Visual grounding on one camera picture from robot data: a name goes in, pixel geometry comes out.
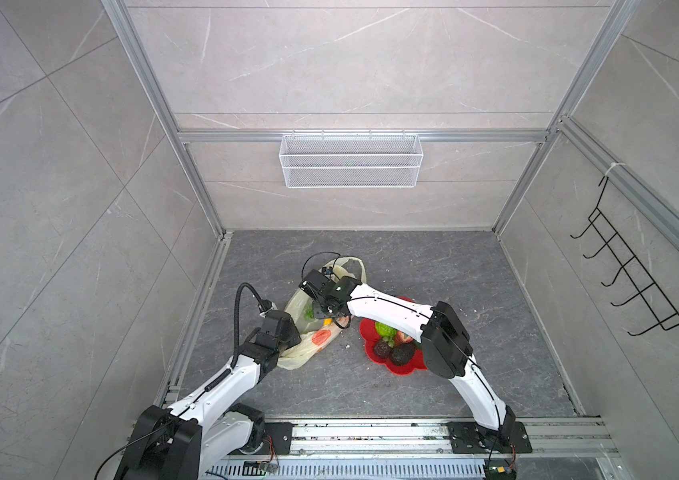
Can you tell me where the cream plastic bag fruit print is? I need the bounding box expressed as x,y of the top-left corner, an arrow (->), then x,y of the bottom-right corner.
277,256 -> 367,370

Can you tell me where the green custard apple fake fruit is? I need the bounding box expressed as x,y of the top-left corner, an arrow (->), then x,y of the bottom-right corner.
375,322 -> 397,342

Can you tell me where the dark brown round fake fruit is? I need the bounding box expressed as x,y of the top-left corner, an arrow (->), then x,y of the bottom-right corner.
373,338 -> 395,360

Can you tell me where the red strawberry fake fruit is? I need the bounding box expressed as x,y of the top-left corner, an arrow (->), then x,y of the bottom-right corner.
393,331 -> 415,346

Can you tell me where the dark avocado fake fruit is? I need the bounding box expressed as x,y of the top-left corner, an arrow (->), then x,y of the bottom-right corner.
389,343 -> 417,367

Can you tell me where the red flower-shaped plastic bowl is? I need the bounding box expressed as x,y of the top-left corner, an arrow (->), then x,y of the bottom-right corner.
359,318 -> 427,376

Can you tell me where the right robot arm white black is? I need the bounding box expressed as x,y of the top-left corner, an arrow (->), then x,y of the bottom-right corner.
299,270 -> 515,449

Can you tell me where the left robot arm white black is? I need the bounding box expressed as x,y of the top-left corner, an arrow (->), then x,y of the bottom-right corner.
114,309 -> 301,479

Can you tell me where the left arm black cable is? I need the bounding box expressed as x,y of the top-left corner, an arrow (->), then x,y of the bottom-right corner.
230,282 -> 271,367

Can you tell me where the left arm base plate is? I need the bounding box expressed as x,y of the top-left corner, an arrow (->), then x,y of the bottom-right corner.
239,422 -> 294,456

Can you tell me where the white wire mesh basket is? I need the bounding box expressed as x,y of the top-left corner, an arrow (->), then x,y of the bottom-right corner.
278,133 -> 425,189

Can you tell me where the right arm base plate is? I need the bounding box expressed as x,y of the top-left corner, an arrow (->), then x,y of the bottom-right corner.
447,421 -> 533,454

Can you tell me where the black wire hook rack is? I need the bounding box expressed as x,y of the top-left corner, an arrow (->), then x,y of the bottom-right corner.
569,175 -> 679,338

